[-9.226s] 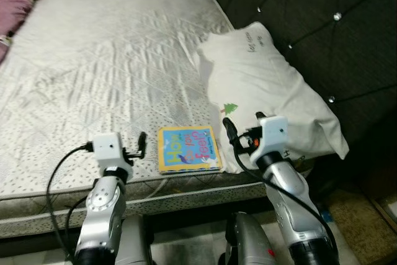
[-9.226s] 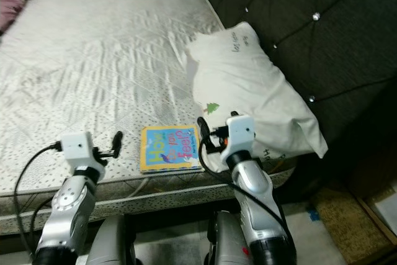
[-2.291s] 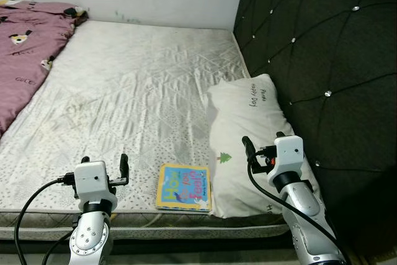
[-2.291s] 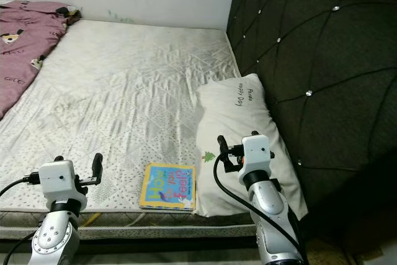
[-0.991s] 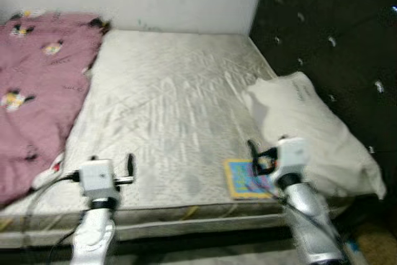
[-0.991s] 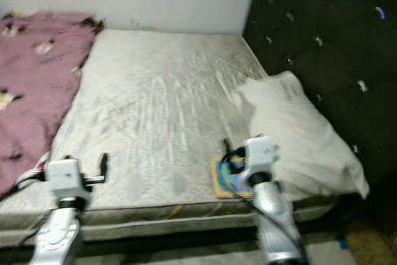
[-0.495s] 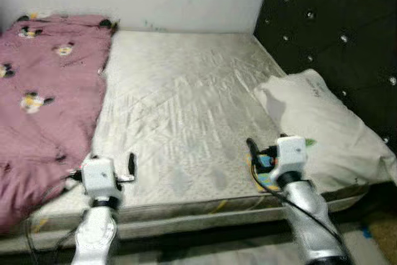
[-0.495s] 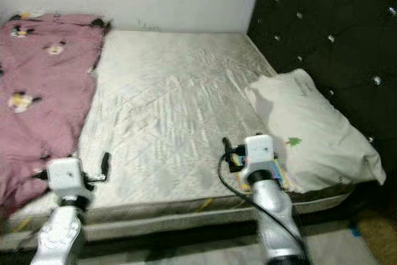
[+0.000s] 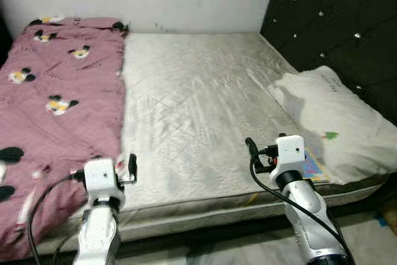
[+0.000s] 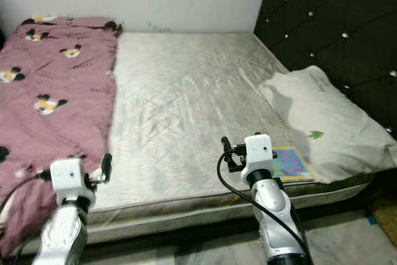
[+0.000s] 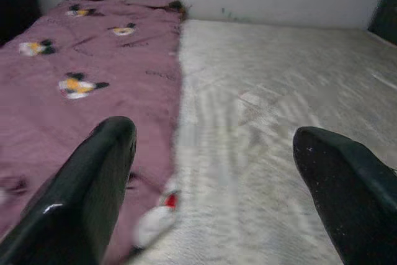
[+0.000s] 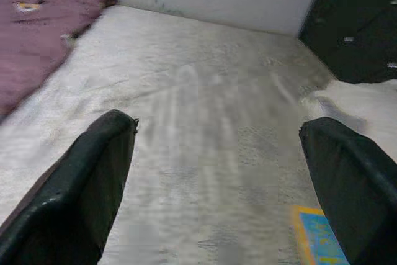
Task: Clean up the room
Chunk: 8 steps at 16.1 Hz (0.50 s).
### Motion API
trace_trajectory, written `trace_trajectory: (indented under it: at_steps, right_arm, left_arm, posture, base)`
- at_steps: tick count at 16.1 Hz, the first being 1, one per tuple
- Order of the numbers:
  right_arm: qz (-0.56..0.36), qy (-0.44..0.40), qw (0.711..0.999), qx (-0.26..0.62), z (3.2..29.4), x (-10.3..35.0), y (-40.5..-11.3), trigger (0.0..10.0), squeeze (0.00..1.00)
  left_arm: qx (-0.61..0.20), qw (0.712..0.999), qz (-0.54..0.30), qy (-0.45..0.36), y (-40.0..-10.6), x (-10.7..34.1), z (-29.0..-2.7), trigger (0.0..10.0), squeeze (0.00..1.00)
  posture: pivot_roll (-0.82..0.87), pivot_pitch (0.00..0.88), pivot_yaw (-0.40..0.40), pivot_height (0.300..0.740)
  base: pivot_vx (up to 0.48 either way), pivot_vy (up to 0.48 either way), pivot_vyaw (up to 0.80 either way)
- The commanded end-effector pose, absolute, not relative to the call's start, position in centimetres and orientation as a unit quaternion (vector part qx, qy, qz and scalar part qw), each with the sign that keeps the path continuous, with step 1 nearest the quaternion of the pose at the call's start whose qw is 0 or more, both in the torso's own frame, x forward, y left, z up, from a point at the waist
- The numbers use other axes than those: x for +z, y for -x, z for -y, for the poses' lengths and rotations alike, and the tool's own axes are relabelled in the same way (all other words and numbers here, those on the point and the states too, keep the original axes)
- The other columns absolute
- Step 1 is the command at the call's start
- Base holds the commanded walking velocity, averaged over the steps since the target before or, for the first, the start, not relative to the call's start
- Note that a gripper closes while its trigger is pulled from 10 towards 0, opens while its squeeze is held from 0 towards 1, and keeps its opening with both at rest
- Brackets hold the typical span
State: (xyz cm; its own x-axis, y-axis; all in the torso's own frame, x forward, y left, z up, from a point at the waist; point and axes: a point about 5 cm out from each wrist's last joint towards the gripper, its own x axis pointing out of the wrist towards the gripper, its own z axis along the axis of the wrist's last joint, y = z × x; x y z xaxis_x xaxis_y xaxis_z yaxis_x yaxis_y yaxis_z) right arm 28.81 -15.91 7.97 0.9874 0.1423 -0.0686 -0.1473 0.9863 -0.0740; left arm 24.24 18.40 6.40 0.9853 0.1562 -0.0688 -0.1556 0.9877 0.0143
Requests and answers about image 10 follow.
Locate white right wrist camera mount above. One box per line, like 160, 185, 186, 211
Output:
242, 133, 275, 179

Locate white pillow with tree print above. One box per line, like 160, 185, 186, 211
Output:
259, 65, 397, 184

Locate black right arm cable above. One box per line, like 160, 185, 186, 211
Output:
217, 152, 311, 256

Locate quilted grey-white mattress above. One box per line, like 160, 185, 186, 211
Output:
81, 31, 376, 244

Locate pink cartoon mouse blanket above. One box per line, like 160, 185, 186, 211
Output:
0, 16, 122, 258

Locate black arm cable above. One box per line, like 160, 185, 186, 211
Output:
217, 152, 311, 256
0, 171, 51, 265

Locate dark tufted headboard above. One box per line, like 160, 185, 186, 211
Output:
253, 0, 397, 135

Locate brown floor rug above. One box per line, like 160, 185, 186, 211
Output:
369, 194, 397, 247

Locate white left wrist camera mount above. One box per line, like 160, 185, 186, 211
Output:
50, 157, 94, 207

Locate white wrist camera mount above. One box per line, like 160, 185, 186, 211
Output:
242, 133, 275, 179
50, 157, 94, 207

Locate blue yellow children's book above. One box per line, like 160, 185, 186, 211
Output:
272, 146, 316, 183

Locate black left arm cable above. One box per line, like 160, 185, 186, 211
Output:
0, 171, 51, 265

